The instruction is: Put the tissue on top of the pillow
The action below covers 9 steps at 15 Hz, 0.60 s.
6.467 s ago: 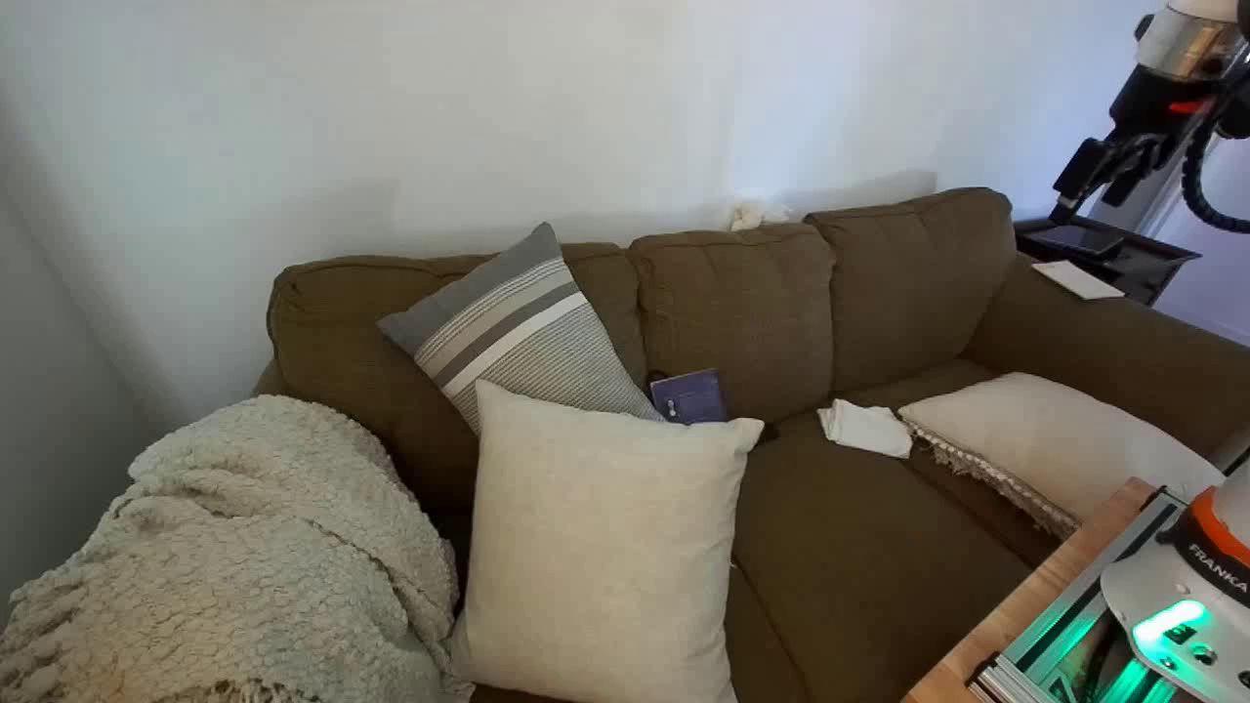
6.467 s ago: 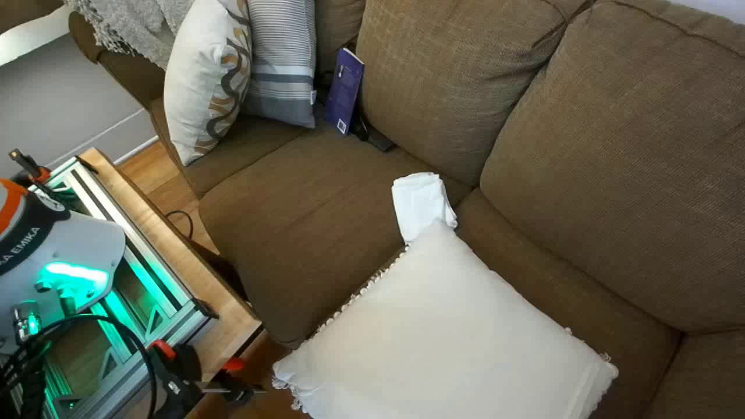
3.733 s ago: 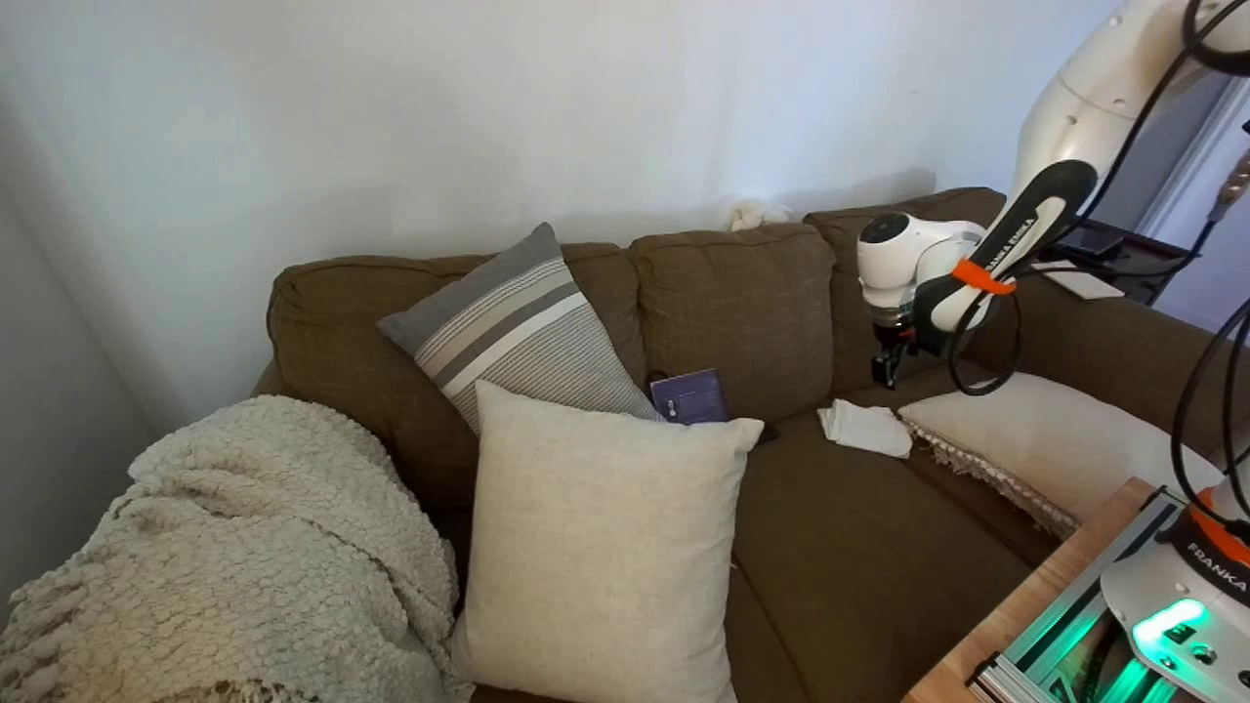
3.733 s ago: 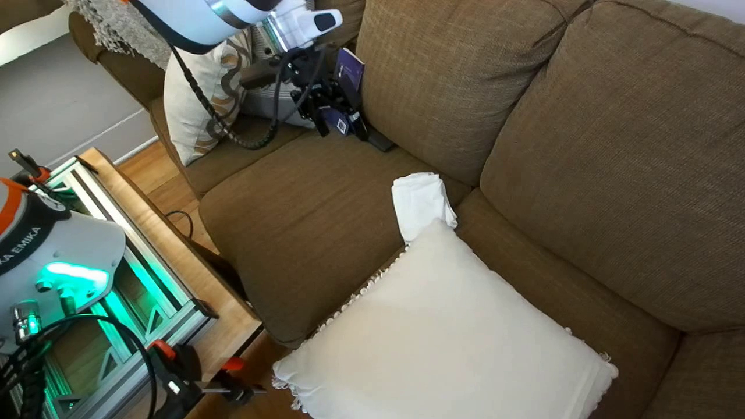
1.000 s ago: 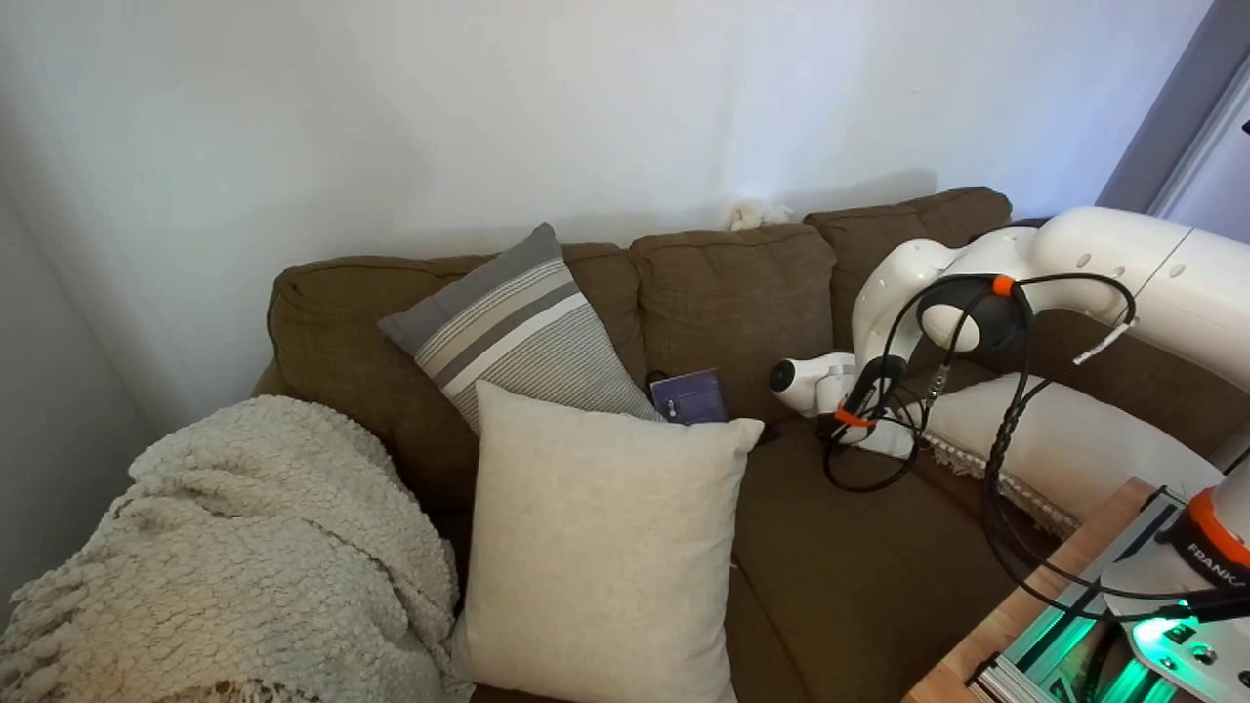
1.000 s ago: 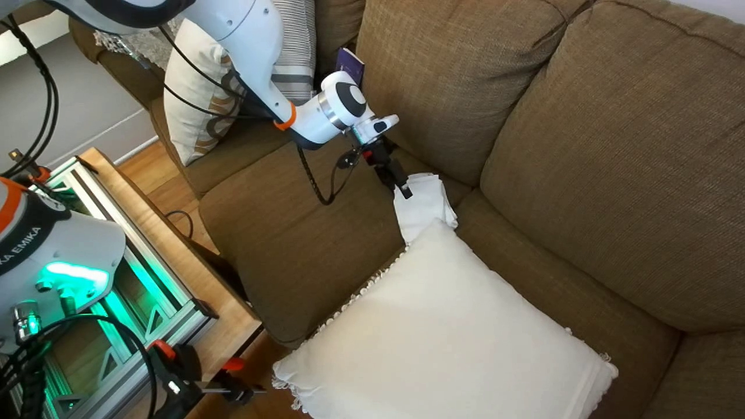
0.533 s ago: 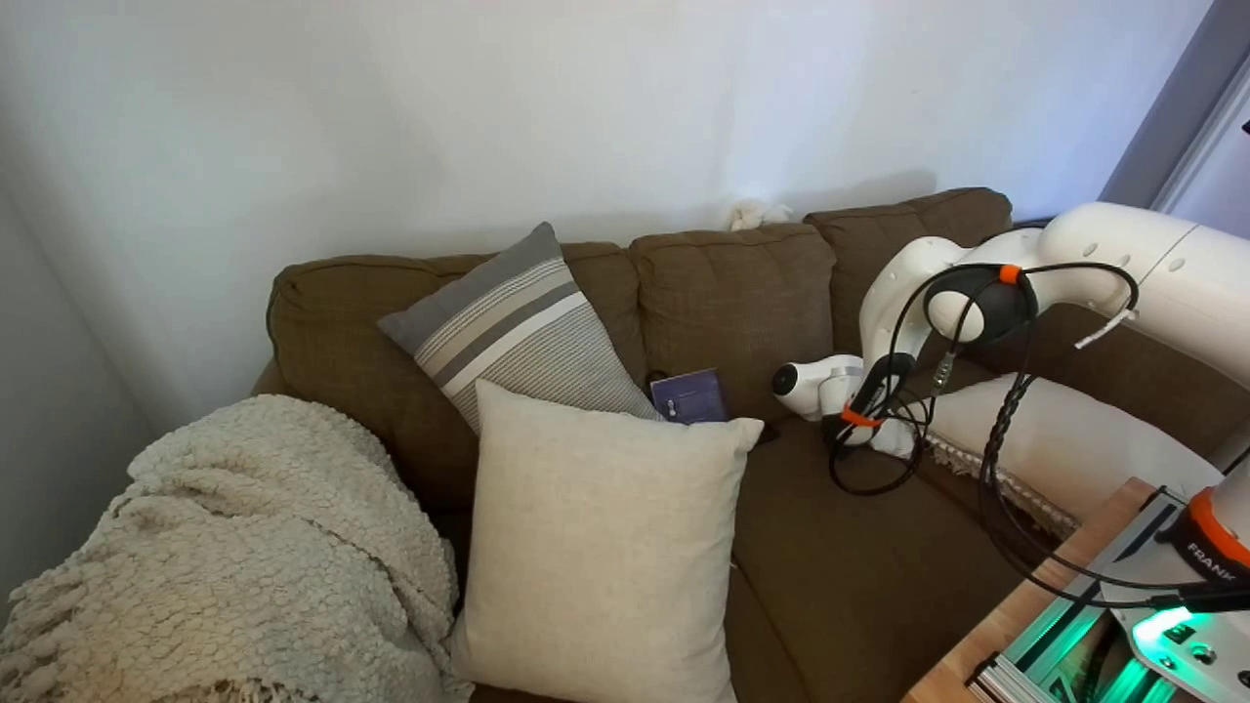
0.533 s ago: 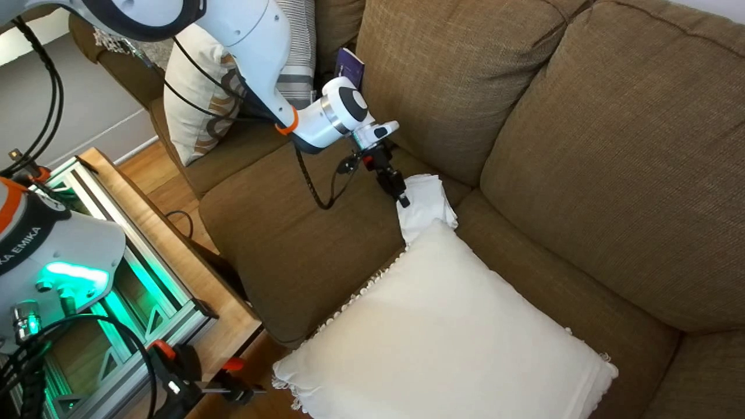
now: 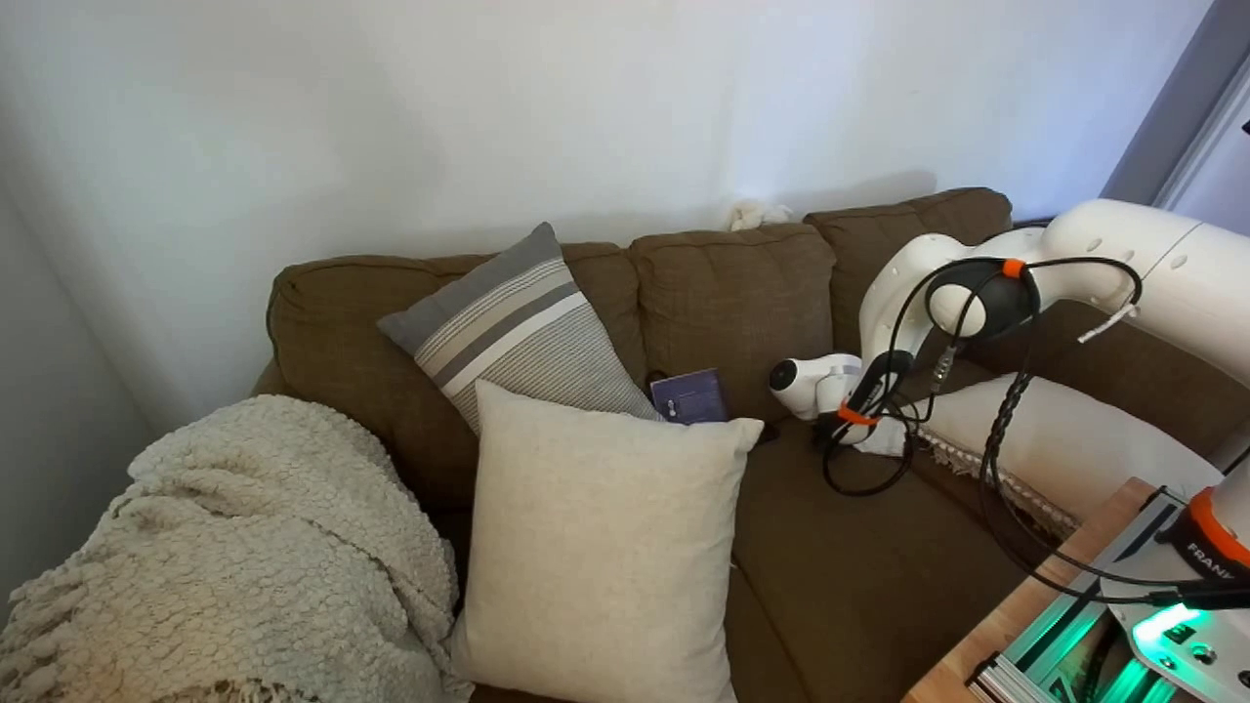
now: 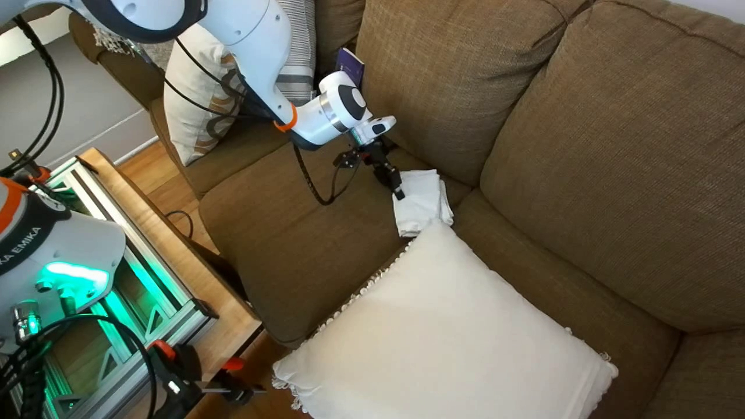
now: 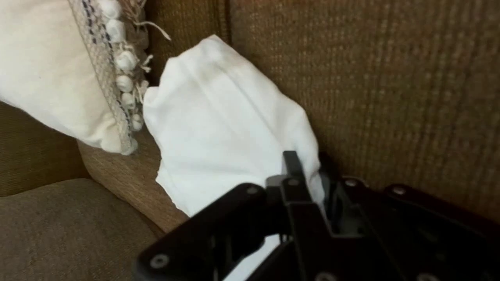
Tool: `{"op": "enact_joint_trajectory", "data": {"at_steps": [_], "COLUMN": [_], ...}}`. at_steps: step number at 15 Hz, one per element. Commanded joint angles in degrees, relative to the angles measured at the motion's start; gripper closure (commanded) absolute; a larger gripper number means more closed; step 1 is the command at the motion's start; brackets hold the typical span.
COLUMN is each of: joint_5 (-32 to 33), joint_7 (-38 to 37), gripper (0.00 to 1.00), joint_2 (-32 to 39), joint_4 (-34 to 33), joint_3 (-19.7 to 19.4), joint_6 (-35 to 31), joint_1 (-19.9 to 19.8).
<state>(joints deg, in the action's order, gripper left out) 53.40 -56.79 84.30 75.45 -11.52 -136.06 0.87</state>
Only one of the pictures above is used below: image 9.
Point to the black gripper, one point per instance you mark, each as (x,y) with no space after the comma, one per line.
(849,430)

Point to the white tissue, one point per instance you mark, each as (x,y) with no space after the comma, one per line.
(893,439)

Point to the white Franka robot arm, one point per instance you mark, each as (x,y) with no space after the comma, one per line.
(1159,258)

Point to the white lace-trimmed pillow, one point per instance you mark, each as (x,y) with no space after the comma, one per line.
(1078,451)

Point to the cream throw pillow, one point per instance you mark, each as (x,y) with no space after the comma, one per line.
(600,550)

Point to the grey striped throw pillow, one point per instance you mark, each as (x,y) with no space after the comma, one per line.
(521,324)

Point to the brown fabric sofa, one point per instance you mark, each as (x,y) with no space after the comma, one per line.
(861,572)

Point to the purple book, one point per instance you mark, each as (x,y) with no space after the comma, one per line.
(687,396)

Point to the brown sofa back cushion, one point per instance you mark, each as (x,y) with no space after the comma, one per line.
(885,220)
(728,298)
(339,336)

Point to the cream fuzzy object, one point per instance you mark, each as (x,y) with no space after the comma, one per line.
(753,216)

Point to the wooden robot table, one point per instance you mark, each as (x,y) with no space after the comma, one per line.
(1029,612)

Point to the cream knitted blanket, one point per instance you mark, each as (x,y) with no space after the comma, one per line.
(247,550)

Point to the aluminium frame with green light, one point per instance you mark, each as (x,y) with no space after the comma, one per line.
(1048,651)

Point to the grey door frame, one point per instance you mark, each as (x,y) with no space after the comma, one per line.
(1177,119)

